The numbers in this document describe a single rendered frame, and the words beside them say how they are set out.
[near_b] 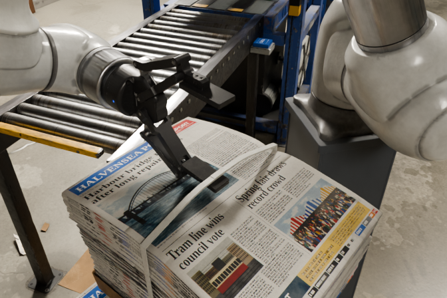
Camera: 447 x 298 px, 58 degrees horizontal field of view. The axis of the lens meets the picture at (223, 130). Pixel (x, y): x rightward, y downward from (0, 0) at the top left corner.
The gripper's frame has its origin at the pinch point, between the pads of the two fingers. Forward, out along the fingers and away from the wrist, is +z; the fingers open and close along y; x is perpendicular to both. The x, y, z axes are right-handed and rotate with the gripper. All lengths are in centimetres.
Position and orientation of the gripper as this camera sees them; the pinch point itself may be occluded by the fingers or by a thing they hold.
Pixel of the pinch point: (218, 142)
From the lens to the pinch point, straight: 53.3
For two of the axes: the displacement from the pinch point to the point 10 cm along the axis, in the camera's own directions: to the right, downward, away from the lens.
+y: -0.5, 8.0, 6.0
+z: 7.5, 4.3, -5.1
